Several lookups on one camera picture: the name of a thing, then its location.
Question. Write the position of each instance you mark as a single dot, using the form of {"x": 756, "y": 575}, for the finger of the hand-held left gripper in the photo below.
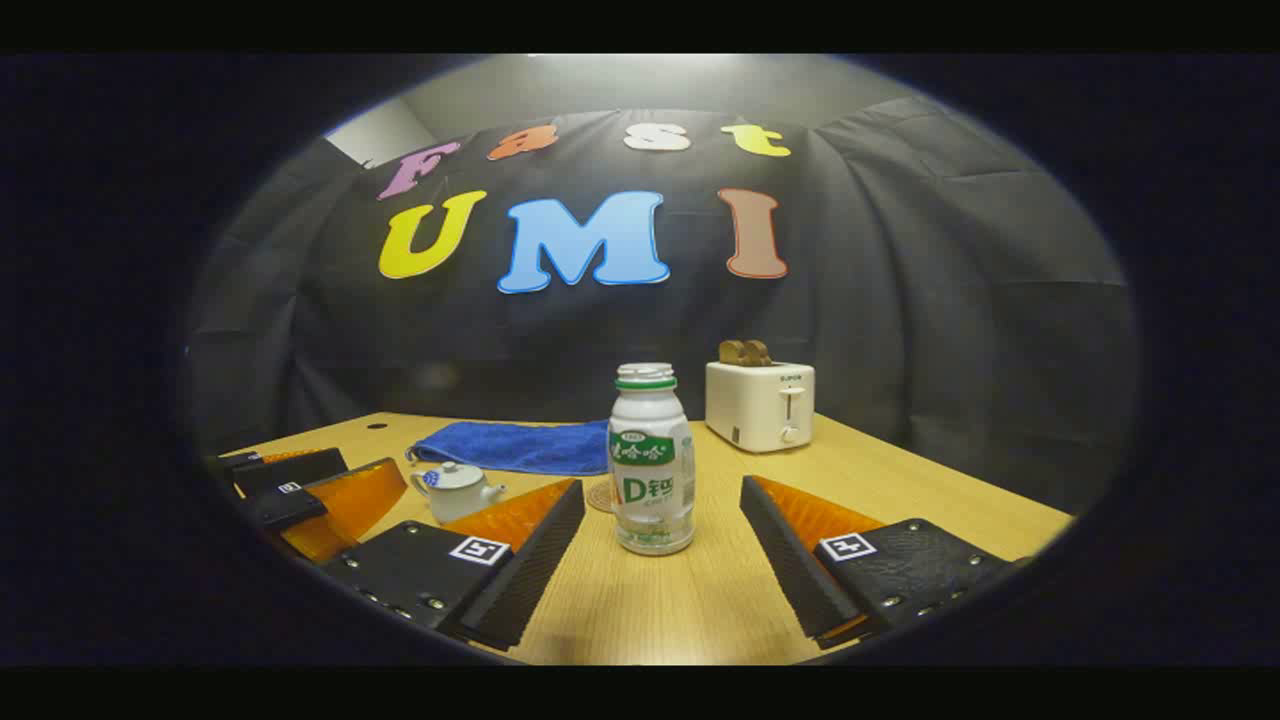
{"x": 290, "y": 505}
{"x": 300, "y": 468}

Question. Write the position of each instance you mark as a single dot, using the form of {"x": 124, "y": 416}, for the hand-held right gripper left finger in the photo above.
{"x": 540, "y": 560}

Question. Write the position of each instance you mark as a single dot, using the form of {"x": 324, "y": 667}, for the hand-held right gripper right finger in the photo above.
{"x": 785, "y": 560}

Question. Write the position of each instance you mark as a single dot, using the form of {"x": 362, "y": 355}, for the round brown coaster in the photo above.
{"x": 598, "y": 496}

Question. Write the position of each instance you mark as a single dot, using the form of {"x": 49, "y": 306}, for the white ceramic teacup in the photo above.
{"x": 460, "y": 505}

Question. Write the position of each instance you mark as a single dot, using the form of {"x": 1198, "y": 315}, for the white teacup lid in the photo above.
{"x": 455, "y": 476}

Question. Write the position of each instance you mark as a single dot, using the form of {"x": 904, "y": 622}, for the white water bottle green label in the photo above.
{"x": 650, "y": 470}

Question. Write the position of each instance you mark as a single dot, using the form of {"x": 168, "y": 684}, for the blue towel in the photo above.
{"x": 520, "y": 447}

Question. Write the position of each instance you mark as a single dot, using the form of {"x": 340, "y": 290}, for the white toaster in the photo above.
{"x": 755, "y": 405}

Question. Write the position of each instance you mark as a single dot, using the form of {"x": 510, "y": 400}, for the brown toast slice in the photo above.
{"x": 732, "y": 353}
{"x": 759, "y": 353}

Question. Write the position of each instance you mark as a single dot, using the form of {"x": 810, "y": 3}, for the black backdrop cloth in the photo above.
{"x": 900, "y": 300}

